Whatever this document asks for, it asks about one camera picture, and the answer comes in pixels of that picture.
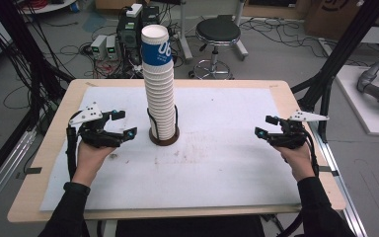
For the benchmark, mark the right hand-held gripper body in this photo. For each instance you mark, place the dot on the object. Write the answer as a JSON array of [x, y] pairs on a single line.
[[289, 136]]

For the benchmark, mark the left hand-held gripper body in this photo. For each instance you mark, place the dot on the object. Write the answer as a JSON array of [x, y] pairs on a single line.
[[93, 133]]

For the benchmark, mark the stack of white paper cups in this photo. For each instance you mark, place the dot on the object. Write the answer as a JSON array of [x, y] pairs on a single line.
[[160, 102]]

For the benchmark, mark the blue banded paper cup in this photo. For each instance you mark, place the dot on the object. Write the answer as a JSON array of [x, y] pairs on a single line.
[[156, 51]]

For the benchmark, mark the person's right hand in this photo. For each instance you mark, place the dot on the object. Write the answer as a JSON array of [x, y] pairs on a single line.
[[299, 163]]

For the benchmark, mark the person's left hand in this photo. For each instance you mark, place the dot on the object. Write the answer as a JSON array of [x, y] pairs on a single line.
[[89, 161]]

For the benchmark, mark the wooden table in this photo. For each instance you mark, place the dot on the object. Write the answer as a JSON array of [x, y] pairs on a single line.
[[56, 131]]

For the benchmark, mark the grey power supply unit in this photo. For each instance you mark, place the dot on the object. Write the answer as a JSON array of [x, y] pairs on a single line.
[[112, 46], [98, 46]]

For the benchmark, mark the white floor board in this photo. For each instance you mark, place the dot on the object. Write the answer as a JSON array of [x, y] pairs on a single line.
[[355, 105]]

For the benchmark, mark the black computer tower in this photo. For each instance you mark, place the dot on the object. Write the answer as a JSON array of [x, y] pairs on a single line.
[[135, 36]]

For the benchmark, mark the black chrome round stool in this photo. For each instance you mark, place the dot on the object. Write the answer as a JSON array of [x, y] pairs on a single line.
[[217, 30]]

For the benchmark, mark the white adapter box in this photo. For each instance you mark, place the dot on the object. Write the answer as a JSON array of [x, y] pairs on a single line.
[[134, 10]]

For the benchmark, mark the person's black clothing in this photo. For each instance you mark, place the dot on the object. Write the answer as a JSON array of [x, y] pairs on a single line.
[[190, 227]]

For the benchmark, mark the large cardboard box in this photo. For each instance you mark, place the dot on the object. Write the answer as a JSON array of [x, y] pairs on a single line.
[[335, 16]]

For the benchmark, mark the white round table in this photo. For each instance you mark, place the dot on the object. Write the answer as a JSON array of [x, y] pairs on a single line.
[[46, 6]]

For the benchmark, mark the aluminium rail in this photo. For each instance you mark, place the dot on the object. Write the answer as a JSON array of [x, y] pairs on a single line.
[[3, 174], [339, 184]]

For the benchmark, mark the black frame post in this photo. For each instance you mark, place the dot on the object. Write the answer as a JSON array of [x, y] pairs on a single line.
[[342, 52]]

